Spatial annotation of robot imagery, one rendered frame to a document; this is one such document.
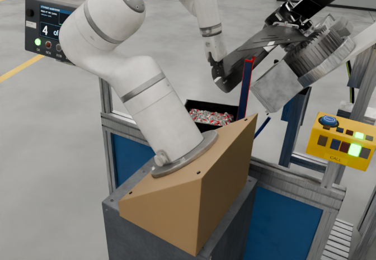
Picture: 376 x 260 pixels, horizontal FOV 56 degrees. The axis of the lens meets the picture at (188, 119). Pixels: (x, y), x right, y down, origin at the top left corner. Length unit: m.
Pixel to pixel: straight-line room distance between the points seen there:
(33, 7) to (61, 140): 1.55
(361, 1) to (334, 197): 6.03
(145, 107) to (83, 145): 1.94
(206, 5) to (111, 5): 0.59
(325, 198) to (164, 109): 0.60
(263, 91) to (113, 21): 0.71
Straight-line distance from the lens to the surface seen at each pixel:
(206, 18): 1.32
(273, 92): 1.33
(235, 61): 1.43
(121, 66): 0.81
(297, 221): 1.28
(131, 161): 1.48
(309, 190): 1.16
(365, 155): 1.02
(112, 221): 0.95
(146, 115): 0.80
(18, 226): 2.25
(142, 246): 0.93
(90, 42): 0.83
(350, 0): 7.01
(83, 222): 2.16
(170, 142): 0.80
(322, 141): 1.01
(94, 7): 0.80
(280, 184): 1.18
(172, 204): 0.74
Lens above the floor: 1.58
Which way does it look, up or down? 32 degrees down
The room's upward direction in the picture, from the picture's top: 3 degrees clockwise
